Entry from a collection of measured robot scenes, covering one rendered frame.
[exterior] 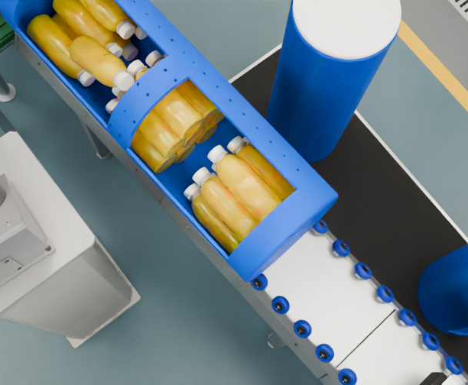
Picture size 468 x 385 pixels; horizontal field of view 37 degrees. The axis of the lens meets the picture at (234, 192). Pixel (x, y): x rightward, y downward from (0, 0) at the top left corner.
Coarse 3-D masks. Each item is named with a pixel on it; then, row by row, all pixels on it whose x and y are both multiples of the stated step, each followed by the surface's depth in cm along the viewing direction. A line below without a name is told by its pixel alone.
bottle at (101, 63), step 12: (84, 36) 163; (72, 48) 162; (84, 48) 160; (96, 48) 158; (84, 60) 159; (96, 60) 156; (108, 60) 154; (120, 60) 156; (96, 72) 155; (108, 72) 154; (120, 72) 153; (108, 84) 156
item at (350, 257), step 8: (328, 232) 172; (352, 256) 171; (368, 280) 169; (376, 280) 170; (376, 288) 168; (376, 296) 165; (392, 304) 167; (400, 320) 164; (416, 328) 166; (440, 352) 165; (464, 376) 164
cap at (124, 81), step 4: (124, 72) 154; (116, 76) 153; (120, 76) 152; (124, 76) 152; (128, 76) 153; (116, 80) 153; (120, 80) 152; (124, 80) 153; (128, 80) 154; (132, 80) 154; (116, 84) 153; (120, 84) 153; (124, 84) 153; (128, 84) 154; (132, 84) 155; (120, 88) 153; (124, 88) 154; (128, 88) 155
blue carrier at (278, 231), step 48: (0, 0) 160; (48, 0) 174; (144, 0) 159; (144, 48) 177; (192, 48) 157; (96, 96) 172; (144, 96) 148; (240, 96) 155; (288, 144) 153; (336, 192) 153; (288, 240) 142
